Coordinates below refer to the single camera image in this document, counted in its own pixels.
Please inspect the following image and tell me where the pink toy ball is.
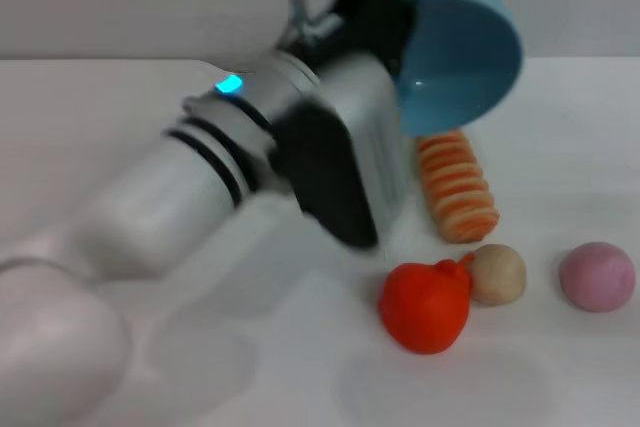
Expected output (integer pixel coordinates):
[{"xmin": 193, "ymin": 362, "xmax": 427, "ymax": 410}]
[{"xmin": 558, "ymin": 241, "xmax": 637, "ymax": 313}]

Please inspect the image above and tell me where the blue bowl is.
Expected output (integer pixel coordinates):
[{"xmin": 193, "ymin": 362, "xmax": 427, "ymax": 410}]
[{"xmin": 394, "ymin": 0, "xmax": 525, "ymax": 137}]

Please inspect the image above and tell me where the orange striped toy bread roll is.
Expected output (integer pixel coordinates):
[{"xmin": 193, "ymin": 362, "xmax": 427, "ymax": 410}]
[{"xmin": 415, "ymin": 129, "xmax": 501, "ymax": 244}]

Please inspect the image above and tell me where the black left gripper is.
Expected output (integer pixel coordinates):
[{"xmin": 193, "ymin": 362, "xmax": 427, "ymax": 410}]
[{"xmin": 294, "ymin": 0, "xmax": 435, "ymax": 79}]

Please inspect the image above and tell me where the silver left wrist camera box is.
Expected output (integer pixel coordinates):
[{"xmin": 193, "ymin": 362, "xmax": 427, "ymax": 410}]
[{"xmin": 269, "ymin": 54, "xmax": 416, "ymax": 251}]

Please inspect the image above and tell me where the orange plush toy fruit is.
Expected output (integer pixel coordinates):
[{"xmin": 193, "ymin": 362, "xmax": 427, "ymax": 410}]
[{"xmin": 378, "ymin": 252, "xmax": 476, "ymax": 356}]

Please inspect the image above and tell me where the left gripper cable with metal plug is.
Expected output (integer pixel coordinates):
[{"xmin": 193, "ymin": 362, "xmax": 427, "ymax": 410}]
[{"xmin": 283, "ymin": 0, "xmax": 342, "ymax": 44}]

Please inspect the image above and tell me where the beige toy ball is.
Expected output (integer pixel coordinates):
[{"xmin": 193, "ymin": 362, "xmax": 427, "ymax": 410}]
[{"xmin": 469, "ymin": 243, "xmax": 528, "ymax": 306}]

